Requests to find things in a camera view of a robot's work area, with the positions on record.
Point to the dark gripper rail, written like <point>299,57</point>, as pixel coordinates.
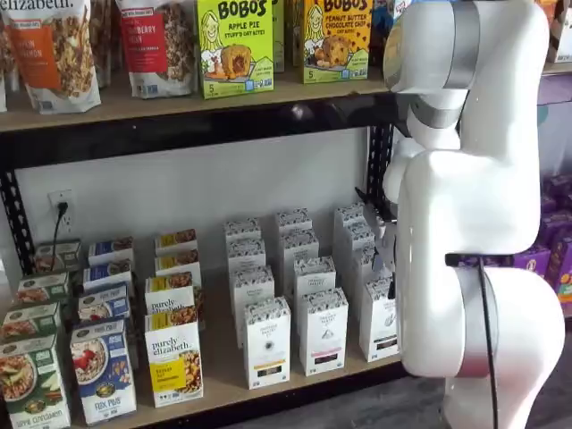
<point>375,205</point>

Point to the purple snack box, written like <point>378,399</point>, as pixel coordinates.
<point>561,268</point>
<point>532,263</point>
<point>556,187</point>
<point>554,221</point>

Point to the lavender package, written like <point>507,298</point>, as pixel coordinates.
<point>556,120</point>

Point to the green Bobo's apple pie box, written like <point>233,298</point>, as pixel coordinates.
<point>234,49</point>

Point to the blue snack box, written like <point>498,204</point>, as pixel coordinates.
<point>380,22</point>

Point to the white box orange strip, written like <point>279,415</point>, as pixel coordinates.
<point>267,344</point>
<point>246,252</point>
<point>241,229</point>
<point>250,286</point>

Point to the green apple cinnamon oatmeal box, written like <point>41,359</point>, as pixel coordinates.
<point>29,319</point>
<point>42,288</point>
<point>31,384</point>
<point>56,254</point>

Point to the white box green strip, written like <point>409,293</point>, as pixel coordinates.
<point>361,268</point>
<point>379,322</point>
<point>348,214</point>
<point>357,234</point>

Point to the yellow Bobo's peanut butter box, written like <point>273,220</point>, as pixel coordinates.
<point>337,40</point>

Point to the white box pink strip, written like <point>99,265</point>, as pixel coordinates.
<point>314,277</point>
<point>299,246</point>
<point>292,220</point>
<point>324,330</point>

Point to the black metal shelf frame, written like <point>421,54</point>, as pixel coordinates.
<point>179,134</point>

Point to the blue flax plus oatmeal box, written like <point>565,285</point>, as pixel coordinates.
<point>103,371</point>
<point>109,249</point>
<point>107,270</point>
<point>103,301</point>

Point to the orange label granola bag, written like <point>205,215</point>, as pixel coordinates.
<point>49,53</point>

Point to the red label granola bag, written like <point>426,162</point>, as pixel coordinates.
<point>156,44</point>

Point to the white wall outlet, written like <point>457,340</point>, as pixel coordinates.
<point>60,219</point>

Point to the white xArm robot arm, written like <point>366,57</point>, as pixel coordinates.
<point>469,223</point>

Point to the purely elizabeth yellow box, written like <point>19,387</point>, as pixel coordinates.
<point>170,292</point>
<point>176,261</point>
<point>172,357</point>
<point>175,240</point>

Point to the brown lower shelf board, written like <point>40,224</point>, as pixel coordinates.
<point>219,393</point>

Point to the clear granola bag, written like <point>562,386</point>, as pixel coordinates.
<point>103,40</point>
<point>6,67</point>

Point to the brown higher shelf board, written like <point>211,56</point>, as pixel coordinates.
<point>134,107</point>

